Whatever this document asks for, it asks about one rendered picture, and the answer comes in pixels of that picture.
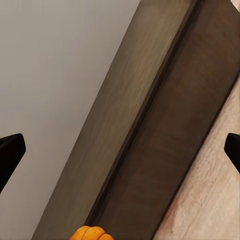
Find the pumpkin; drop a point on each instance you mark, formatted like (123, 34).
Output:
(91, 233)

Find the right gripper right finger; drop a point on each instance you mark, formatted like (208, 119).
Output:
(232, 149)

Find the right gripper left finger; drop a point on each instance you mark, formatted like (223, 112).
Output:
(12, 149)

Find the cabinet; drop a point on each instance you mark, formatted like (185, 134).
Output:
(170, 76)

